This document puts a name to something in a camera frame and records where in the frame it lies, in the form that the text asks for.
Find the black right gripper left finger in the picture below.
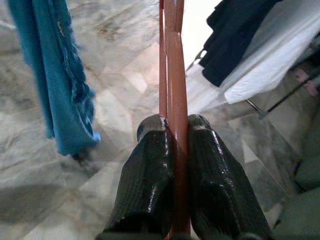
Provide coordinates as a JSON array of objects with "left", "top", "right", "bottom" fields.
[{"left": 96, "top": 113, "right": 176, "bottom": 240}]

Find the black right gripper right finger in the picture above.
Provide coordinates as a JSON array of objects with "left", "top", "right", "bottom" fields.
[{"left": 187, "top": 113, "right": 273, "bottom": 240}]

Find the reddish plastic clothes hanger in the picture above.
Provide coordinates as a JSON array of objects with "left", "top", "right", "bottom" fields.
[{"left": 158, "top": 0, "right": 192, "bottom": 240}]

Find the bright blue garment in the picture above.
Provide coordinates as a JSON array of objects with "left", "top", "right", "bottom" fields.
[{"left": 7, "top": 0, "right": 102, "bottom": 157}]

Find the dark green sofa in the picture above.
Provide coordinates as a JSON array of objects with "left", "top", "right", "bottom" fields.
[{"left": 272, "top": 104, "right": 320, "bottom": 240}]

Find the black metal drying rack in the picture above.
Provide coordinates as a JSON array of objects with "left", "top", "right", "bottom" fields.
[{"left": 186, "top": 48, "right": 320, "bottom": 120}]

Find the white shirt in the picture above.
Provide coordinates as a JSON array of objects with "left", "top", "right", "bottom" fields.
[{"left": 186, "top": 0, "right": 320, "bottom": 113}]

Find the pale pink floor rag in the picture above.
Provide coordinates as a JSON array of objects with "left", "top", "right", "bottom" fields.
[{"left": 293, "top": 68, "right": 320, "bottom": 97}]

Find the black shirt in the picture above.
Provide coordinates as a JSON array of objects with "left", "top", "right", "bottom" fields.
[{"left": 198, "top": 0, "right": 283, "bottom": 88}]

